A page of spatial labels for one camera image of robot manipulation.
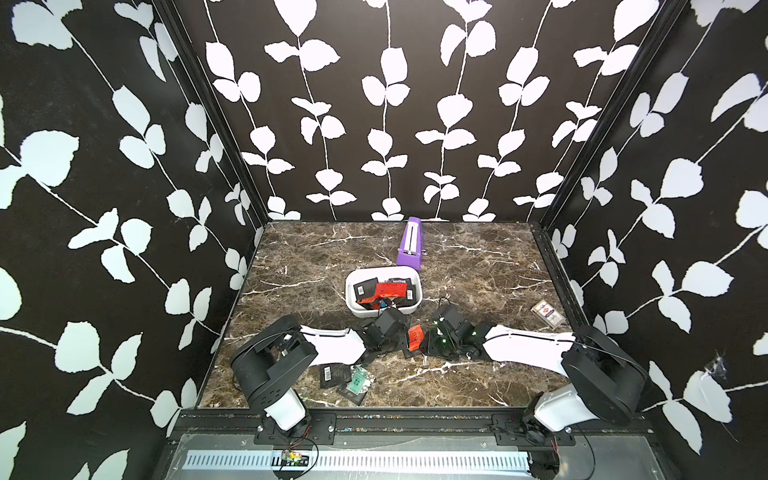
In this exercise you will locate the purple metronome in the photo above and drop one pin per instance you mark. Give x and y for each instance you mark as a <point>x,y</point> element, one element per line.
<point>410,252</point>

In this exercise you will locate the white red card pack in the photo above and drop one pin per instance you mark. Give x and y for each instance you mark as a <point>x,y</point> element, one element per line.
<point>548,314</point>

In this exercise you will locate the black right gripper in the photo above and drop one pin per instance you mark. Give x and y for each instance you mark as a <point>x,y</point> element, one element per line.
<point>430,344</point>

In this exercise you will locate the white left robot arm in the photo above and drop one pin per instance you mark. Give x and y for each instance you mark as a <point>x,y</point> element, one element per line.
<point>268,365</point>

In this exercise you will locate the black tea bag front centre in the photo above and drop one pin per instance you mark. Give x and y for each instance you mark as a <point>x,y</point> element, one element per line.
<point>365,290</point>

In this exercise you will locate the black tea bag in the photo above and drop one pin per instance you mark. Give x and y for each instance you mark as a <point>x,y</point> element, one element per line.
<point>365,290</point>
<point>334,375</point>

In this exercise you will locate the perforated white metal rail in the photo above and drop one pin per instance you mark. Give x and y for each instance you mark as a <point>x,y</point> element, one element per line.
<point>510,463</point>

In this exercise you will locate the white plastic storage box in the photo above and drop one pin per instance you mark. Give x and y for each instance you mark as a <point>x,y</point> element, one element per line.
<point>382,274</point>

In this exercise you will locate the green grape oolong tea bag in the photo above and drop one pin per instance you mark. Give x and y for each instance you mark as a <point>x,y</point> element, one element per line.
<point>357,388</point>

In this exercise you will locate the black tea bag barcode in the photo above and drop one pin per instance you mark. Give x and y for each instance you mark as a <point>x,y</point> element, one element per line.
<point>410,298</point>

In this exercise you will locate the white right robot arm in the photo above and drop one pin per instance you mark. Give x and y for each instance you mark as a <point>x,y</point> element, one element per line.
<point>604,382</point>

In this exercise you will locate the black tea bag front left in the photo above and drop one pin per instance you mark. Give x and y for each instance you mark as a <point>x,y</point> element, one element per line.
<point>334,375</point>

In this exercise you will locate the red tea bag under green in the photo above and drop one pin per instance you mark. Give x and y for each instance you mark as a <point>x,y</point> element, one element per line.
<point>390,290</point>

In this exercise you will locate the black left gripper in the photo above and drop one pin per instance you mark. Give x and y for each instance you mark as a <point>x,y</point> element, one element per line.
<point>402,340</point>

